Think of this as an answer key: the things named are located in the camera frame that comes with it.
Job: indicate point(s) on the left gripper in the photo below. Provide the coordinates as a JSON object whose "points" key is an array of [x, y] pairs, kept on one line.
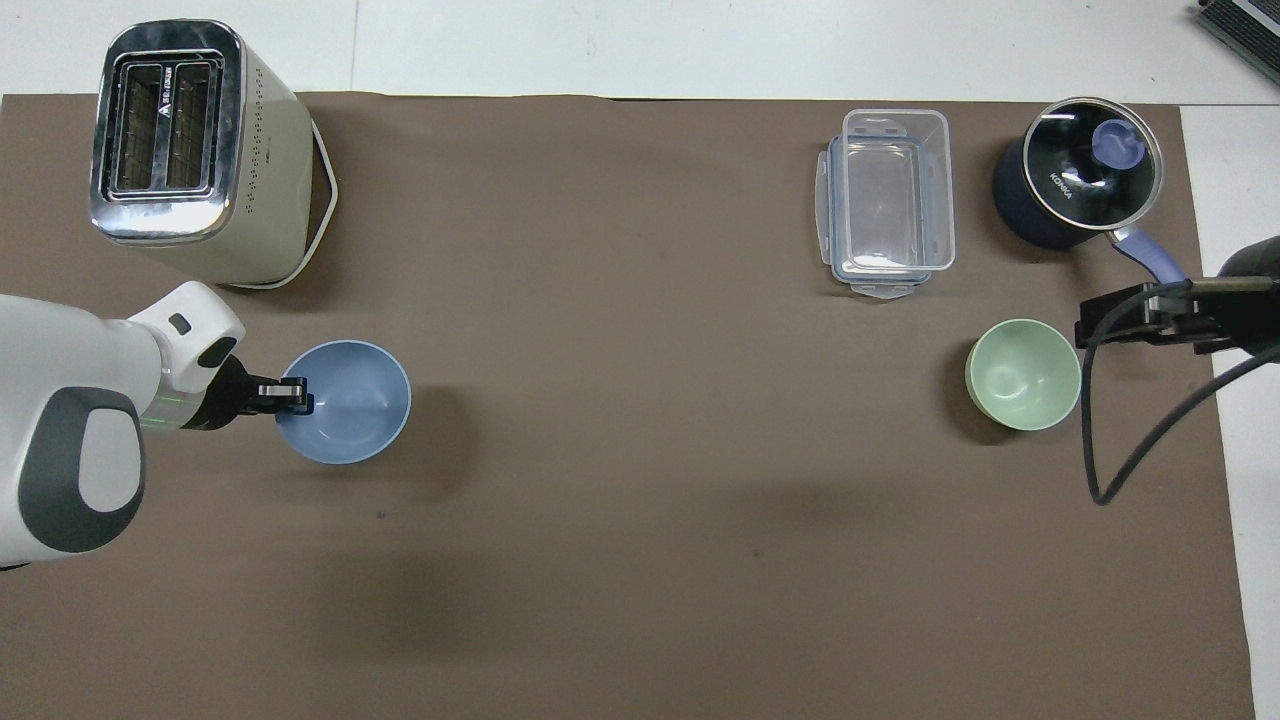
{"points": [[222, 398]]}

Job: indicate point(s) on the blue bowl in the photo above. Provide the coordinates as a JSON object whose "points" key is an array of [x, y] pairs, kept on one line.
{"points": [[350, 420]]}

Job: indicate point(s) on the glass pot lid purple knob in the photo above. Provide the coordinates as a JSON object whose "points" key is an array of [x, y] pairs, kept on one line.
{"points": [[1075, 175]]}

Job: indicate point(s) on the dark grey ribbed device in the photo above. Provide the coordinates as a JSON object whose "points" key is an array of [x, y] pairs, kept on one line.
{"points": [[1245, 25]]}

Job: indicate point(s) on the clear lid with blue clips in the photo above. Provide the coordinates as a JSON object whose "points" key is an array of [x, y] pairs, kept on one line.
{"points": [[825, 200]]}

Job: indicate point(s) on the clear plastic container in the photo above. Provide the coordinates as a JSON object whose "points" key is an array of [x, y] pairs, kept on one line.
{"points": [[895, 190]]}

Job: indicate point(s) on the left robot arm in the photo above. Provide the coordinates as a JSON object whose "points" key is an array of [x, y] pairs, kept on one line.
{"points": [[70, 400]]}

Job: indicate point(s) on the green bowl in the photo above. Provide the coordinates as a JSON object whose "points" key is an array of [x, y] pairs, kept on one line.
{"points": [[1025, 378]]}

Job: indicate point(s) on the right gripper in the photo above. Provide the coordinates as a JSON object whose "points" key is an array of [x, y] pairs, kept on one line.
{"points": [[1255, 310]]}

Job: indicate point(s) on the cream and chrome toaster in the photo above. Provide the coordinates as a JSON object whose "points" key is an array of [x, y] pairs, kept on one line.
{"points": [[200, 150]]}

